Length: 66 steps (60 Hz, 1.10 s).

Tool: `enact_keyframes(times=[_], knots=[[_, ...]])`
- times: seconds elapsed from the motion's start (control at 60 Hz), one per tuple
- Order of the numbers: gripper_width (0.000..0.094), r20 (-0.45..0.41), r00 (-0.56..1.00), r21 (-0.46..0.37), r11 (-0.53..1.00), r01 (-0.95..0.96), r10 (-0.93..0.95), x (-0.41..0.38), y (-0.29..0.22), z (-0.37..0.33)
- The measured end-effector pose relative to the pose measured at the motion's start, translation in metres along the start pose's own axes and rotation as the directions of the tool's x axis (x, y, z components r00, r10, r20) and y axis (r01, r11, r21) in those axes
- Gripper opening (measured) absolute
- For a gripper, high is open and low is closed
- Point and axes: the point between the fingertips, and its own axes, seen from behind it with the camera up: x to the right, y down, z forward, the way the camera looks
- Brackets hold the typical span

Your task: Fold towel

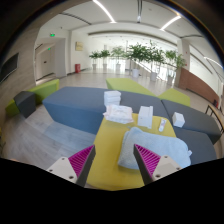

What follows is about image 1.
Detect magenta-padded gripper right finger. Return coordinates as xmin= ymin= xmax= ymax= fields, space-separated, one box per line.
xmin=133 ymin=143 xmax=183 ymax=186

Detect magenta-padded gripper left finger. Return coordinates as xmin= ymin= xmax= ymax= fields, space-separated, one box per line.
xmin=46 ymin=144 xmax=97 ymax=188

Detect light blue towel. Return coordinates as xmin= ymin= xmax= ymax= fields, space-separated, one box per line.
xmin=117 ymin=126 xmax=193 ymax=171

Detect small white tube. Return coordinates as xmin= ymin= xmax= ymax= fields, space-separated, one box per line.
xmin=157 ymin=118 xmax=168 ymax=133

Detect white tissue box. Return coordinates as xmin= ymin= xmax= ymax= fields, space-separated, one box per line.
xmin=137 ymin=105 xmax=154 ymax=130

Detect white cube box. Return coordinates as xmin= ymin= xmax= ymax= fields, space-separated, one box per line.
xmin=171 ymin=111 xmax=186 ymax=128

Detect green upholstered bench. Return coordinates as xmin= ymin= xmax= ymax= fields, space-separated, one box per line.
xmin=4 ymin=78 xmax=60 ymax=118
xmin=105 ymin=77 xmax=158 ymax=98
xmin=157 ymin=88 xmax=192 ymax=108

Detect stack of white tissue packs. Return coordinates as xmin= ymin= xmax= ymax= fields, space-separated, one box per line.
xmin=103 ymin=90 xmax=122 ymax=108

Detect dark grey cube seat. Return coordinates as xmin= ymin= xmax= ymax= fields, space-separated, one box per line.
xmin=13 ymin=90 xmax=37 ymax=119

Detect row of potted plants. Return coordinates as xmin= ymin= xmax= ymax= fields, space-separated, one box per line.
xmin=88 ymin=41 xmax=187 ymax=84

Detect ceiling strip lights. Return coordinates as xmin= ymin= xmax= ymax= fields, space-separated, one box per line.
xmin=92 ymin=0 xmax=224 ymax=69

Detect wooden bench with black frame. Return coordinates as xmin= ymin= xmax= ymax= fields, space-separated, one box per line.
xmin=205 ymin=104 xmax=224 ymax=134

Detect black wall screen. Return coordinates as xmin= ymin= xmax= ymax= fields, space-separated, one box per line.
xmin=0 ymin=52 xmax=20 ymax=84

